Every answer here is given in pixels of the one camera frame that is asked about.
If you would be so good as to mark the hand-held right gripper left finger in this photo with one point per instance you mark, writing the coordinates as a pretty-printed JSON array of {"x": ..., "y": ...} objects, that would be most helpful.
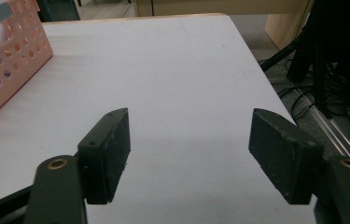
[{"x": 102, "y": 158}]

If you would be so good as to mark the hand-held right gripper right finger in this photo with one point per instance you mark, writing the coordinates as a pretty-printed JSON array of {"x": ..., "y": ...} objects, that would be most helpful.
[{"x": 291, "y": 155}]

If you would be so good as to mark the pink perforated plastic basket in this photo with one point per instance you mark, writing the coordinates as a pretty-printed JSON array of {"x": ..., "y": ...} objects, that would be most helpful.
[{"x": 14, "y": 62}]

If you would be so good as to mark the dark green bin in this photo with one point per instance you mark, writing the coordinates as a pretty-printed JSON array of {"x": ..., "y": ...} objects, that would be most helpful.
[{"x": 58, "y": 10}]

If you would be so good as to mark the aluminium rail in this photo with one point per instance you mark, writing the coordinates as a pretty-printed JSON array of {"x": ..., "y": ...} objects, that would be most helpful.
[{"x": 334, "y": 130}]

